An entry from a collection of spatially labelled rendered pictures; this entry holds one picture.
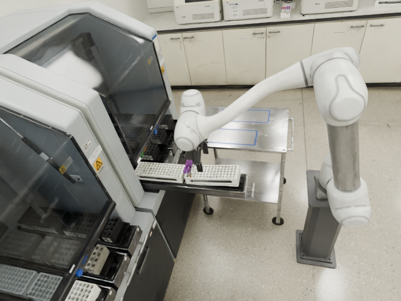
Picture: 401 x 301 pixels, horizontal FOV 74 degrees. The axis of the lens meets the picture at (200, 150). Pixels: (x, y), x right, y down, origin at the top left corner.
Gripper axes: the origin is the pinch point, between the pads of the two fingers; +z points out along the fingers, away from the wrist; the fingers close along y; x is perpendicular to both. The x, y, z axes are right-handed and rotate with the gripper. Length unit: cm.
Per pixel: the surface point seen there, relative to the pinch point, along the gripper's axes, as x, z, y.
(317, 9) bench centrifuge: -71, -2, 230
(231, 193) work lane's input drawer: -15.3, 17.3, -6.2
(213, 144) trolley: 1.3, 14.3, 28.4
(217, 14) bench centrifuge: 35, -5, 229
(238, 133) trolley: -12.8, 14.1, 40.4
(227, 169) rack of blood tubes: -11.9, 8.0, 2.5
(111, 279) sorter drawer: 30, 17, -61
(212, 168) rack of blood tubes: -3.7, 9.1, 3.0
